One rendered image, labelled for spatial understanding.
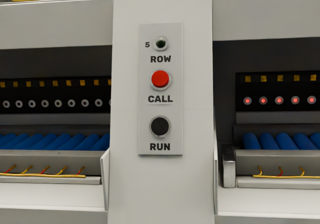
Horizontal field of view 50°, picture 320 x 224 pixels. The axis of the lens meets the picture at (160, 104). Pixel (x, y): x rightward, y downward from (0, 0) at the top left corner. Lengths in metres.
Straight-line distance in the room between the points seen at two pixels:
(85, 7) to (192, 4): 0.11
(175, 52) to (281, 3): 0.11
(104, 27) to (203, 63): 0.11
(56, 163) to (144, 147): 0.13
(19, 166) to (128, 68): 0.18
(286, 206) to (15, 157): 0.29
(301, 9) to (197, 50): 0.10
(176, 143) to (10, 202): 0.17
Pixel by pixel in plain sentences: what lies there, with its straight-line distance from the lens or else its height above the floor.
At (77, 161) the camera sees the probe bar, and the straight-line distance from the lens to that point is 0.39.
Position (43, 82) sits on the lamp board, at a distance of 0.52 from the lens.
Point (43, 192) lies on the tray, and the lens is 0.38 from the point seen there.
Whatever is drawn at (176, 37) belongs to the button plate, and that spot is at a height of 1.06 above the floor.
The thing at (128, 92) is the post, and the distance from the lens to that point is 0.32.
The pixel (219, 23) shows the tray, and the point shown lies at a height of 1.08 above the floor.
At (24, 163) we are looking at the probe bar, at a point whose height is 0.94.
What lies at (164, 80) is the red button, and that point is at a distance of 0.31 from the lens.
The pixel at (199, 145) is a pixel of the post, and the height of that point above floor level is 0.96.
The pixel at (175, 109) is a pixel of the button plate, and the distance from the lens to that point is 0.31.
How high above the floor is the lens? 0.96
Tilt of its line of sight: 8 degrees up
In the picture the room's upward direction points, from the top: straight up
